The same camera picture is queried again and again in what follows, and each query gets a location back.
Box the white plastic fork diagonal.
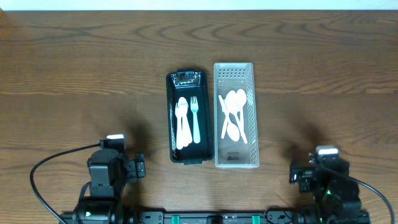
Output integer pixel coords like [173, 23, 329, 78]
[175, 103, 183, 150]

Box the white plastic fork crosswise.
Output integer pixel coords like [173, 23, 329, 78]
[180, 101, 190, 148]

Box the white plastic spoon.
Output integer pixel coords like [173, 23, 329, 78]
[236, 89, 247, 134]
[225, 90, 248, 144]
[177, 96, 193, 146]
[221, 106, 229, 139]
[218, 95, 240, 142]

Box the white plastic fork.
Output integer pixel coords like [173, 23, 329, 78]
[190, 96, 201, 144]

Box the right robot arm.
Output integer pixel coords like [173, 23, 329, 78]
[289, 157, 369, 224]

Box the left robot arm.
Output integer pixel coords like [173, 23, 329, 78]
[71, 149, 146, 224]

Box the black plastic basket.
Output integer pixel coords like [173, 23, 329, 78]
[166, 68, 214, 165]

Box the clear plastic basket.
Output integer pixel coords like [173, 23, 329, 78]
[213, 62, 259, 169]

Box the black mounting rail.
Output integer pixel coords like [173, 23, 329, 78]
[61, 209, 371, 224]

